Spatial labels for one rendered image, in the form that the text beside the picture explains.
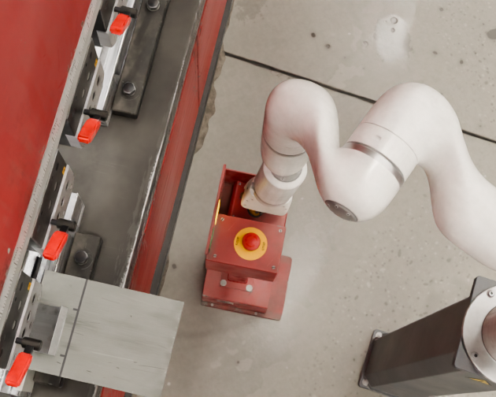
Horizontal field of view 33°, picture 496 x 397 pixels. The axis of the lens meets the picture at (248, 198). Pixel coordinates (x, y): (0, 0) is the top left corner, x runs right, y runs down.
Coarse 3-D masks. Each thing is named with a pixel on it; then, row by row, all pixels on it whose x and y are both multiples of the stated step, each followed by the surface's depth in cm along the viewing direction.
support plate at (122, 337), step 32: (64, 288) 152; (96, 288) 152; (96, 320) 151; (128, 320) 151; (160, 320) 152; (32, 352) 149; (64, 352) 149; (96, 352) 149; (128, 352) 150; (160, 352) 150; (96, 384) 148; (128, 384) 148; (160, 384) 149
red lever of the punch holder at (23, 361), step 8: (24, 336) 132; (24, 344) 131; (32, 344) 131; (40, 344) 132; (24, 352) 130; (16, 360) 128; (24, 360) 128; (16, 368) 127; (24, 368) 127; (8, 376) 126; (16, 376) 125; (8, 384) 125; (16, 384) 125
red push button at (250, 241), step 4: (252, 232) 176; (244, 236) 176; (248, 236) 176; (252, 236) 176; (256, 236) 176; (244, 240) 176; (248, 240) 176; (252, 240) 176; (256, 240) 176; (260, 240) 176; (244, 244) 175; (248, 244) 175; (252, 244) 175; (256, 244) 175; (248, 248) 175; (252, 248) 175; (256, 248) 176
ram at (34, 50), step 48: (0, 0) 92; (48, 0) 110; (0, 48) 96; (48, 48) 115; (0, 96) 100; (48, 96) 120; (0, 144) 104; (0, 192) 108; (0, 240) 113; (0, 288) 118
